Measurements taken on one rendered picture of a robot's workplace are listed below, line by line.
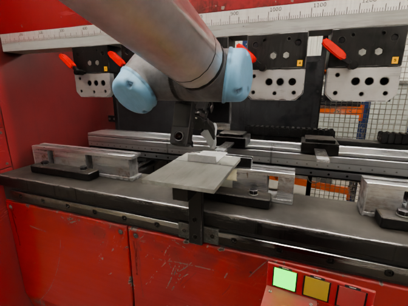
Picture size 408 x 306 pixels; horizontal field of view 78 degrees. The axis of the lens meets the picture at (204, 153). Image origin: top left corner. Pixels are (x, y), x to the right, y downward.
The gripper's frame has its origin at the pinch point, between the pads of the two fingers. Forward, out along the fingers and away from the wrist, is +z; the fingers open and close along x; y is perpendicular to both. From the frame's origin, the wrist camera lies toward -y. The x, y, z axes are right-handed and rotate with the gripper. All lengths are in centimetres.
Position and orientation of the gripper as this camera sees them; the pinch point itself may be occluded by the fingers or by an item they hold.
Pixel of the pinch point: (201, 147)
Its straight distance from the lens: 70.4
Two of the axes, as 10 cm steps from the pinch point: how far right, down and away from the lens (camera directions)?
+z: 2.2, 5.9, 7.8
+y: 2.6, -8.0, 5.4
